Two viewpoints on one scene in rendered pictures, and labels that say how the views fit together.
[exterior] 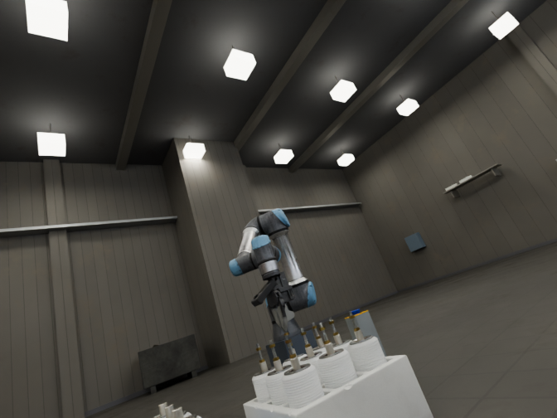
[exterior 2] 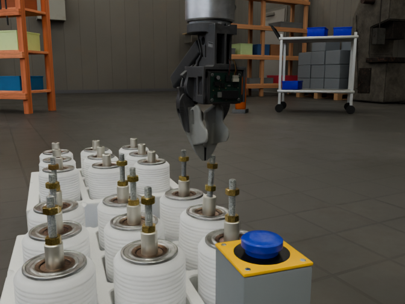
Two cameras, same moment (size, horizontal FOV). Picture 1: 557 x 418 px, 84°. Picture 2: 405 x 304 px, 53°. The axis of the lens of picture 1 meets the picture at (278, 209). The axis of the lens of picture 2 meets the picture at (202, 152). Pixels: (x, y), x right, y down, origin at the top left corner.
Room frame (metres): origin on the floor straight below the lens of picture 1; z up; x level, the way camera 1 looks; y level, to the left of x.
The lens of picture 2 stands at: (1.32, -0.52, 0.48)
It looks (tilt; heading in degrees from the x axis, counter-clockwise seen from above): 11 degrees down; 103
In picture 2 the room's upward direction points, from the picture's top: straight up
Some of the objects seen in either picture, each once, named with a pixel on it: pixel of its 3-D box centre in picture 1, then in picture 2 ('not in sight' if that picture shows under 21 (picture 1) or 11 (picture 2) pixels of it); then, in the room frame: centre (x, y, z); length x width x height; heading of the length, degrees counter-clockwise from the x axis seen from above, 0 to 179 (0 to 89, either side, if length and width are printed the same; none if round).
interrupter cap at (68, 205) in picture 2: (297, 369); (56, 207); (0.92, 0.10, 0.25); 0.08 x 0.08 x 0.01
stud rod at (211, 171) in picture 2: not in sight; (211, 177); (1.19, 0.12, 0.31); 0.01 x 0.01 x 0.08
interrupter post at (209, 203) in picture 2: not in sight; (208, 205); (1.19, 0.12, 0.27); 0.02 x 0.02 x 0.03
